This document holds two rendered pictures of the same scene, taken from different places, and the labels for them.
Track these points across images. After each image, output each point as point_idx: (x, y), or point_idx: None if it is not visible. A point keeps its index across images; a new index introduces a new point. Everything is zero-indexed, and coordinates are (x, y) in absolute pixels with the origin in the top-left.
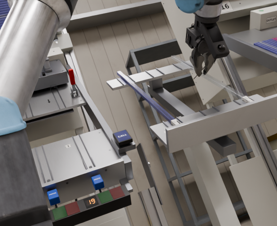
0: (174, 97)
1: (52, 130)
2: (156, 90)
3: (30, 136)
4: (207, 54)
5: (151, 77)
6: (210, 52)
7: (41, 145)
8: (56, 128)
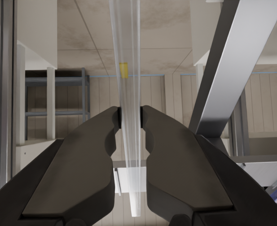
0: (215, 83)
1: (263, 143)
2: (218, 131)
3: None
4: (102, 208)
5: (249, 163)
6: (81, 224)
7: (254, 134)
8: (257, 143)
